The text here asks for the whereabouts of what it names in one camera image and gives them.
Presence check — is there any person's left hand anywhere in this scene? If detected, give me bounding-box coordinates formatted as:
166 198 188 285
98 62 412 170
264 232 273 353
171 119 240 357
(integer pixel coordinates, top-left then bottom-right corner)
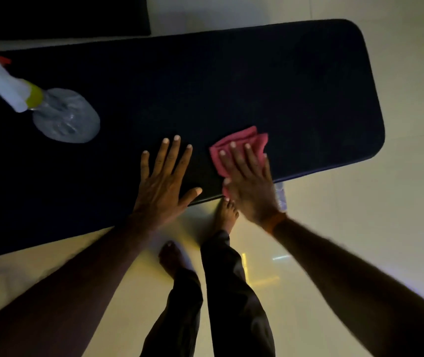
131 135 203 232

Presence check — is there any person's right hand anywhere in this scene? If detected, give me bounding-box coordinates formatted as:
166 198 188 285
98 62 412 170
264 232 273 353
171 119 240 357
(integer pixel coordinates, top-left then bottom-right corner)
218 142 286 229

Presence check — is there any pink cleaning cloth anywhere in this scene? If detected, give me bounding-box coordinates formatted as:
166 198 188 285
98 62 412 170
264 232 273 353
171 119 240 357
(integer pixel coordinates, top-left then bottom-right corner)
209 126 269 198

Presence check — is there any person's left forearm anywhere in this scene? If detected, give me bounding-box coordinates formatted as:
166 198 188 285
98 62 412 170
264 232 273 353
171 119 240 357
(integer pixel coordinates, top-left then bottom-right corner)
0 215 163 357

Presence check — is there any person's right forearm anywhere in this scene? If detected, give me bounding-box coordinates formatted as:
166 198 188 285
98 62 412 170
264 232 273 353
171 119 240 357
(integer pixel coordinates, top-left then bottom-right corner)
263 216 424 357

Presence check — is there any person's right foot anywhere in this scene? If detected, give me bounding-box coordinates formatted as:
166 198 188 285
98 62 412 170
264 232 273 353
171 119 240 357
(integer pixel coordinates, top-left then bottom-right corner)
213 197 239 235

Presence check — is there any person's foot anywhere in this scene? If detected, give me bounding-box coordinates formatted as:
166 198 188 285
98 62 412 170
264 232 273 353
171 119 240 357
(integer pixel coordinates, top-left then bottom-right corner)
213 197 239 235
159 240 195 280

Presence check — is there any clear plastic item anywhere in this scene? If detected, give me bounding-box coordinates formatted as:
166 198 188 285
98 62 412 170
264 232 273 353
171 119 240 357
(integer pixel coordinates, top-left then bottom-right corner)
274 181 288 213

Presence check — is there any orange wristband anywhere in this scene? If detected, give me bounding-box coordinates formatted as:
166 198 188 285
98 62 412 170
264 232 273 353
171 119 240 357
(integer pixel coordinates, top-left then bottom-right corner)
263 213 288 235

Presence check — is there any person's left foot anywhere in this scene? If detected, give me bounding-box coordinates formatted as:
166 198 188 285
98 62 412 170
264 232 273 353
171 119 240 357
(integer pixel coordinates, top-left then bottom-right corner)
159 240 195 280

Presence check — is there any black rounded bench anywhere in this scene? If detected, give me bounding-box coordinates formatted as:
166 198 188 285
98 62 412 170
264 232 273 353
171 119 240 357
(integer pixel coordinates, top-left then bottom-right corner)
0 19 386 263

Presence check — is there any clear spray bottle white nozzle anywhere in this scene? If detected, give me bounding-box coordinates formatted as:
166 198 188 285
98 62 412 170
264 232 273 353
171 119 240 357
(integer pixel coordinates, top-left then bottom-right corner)
0 37 101 144

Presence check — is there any person's right leg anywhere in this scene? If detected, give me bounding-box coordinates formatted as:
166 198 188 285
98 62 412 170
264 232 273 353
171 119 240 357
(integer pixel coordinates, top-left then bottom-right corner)
200 230 276 357

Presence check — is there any person's leg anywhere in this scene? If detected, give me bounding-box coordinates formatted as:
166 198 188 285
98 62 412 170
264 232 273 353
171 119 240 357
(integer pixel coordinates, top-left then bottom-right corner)
200 230 276 357
140 268 204 357

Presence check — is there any person's left leg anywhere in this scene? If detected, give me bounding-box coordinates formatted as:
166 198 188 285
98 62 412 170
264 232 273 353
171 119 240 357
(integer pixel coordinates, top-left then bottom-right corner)
140 268 204 357

